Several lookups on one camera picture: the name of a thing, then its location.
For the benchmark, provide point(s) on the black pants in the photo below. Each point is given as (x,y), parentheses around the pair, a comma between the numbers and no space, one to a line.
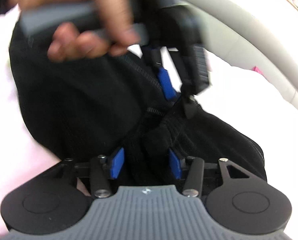
(88,100)

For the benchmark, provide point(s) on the grey padded bed headboard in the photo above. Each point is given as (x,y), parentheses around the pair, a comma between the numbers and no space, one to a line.
(251,30)

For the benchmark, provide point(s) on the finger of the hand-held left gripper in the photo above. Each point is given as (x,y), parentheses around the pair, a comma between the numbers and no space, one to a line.
(165,81)
(187,105)

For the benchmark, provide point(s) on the pink floral quilt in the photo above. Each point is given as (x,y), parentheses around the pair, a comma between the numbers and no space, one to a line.
(18,155)

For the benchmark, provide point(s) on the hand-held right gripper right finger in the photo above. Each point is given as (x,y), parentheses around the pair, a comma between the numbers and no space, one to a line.
(175,165)

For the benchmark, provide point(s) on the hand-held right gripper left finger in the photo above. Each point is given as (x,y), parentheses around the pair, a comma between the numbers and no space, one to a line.
(117,163)

